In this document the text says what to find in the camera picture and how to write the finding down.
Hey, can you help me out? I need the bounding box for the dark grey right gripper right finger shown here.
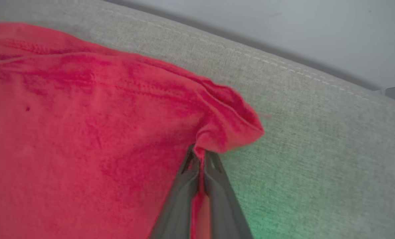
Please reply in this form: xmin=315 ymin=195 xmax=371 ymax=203
xmin=203 ymin=150 xmax=254 ymax=239

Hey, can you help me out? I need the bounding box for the light grey fabric sofa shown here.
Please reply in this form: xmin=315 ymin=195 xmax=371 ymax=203
xmin=0 ymin=0 xmax=395 ymax=239

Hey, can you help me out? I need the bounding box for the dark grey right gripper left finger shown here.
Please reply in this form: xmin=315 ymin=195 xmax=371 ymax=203
xmin=149 ymin=144 xmax=200 ymax=239

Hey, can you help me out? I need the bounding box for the red garment with white trim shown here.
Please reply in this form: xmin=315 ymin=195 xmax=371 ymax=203
xmin=0 ymin=22 xmax=265 ymax=239

